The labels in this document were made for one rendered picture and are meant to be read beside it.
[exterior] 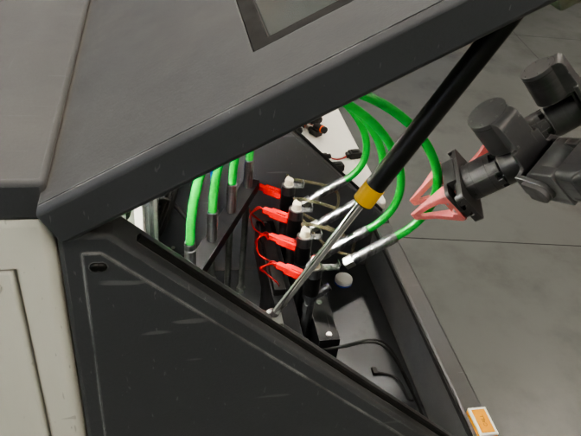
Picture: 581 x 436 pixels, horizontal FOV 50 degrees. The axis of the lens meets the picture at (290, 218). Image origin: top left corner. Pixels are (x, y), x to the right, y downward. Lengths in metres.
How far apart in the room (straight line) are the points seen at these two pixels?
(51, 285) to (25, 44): 0.28
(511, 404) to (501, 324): 0.40
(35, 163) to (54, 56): 0.20
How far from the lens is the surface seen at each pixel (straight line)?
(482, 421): 1.06
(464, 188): 0.95
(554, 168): 0.86
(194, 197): 0.90
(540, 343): 2.71
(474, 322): 2.68
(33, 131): 0.54
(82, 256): 0.52
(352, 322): 1.33
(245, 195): 1.17
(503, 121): 0.88
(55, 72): 0.65
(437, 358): 1.14
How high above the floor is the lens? 1.76
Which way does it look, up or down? 36 degrees down
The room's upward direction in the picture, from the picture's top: 7 degrees clockwise
